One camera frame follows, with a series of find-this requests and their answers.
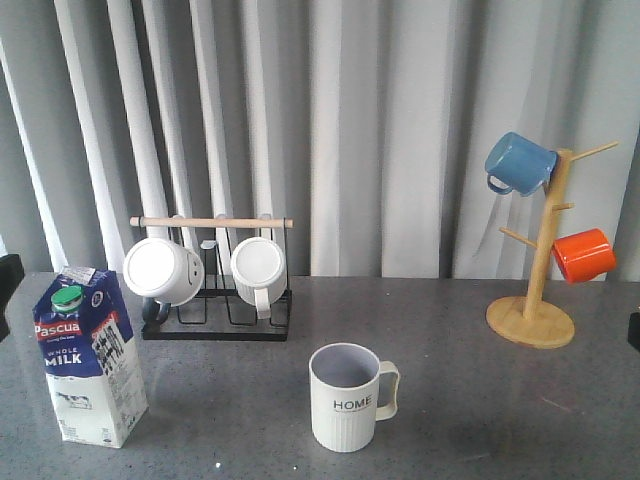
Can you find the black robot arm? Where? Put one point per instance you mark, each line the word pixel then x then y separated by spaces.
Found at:
pixel 11 274

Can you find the black wire mug rack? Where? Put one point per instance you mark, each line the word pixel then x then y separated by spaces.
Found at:
pixel 217 312

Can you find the grey pleated curtain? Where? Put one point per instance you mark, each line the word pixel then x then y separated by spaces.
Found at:
pixel 365 122

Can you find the white HOME mug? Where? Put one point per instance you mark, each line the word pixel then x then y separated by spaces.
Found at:
pixel 351 390

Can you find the blue white milk carton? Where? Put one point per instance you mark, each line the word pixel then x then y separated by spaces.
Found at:
pixel 90 357

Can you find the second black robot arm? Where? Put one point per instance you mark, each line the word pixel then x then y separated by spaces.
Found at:
pixel 633 334

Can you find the orange enamel mug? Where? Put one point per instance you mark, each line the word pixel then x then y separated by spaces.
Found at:
pixel 583 256

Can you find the white ribbed hanging mug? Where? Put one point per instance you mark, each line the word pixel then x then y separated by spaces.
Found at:
pixel 259 271

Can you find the blue enamel mug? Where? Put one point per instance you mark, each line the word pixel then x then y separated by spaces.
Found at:
pixel 516 163

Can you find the wooden mug tree stand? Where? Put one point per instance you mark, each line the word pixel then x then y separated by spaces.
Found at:
pixel 528 320

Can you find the white smiley face mug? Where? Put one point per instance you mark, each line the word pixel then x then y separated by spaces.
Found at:
pixel 164 274

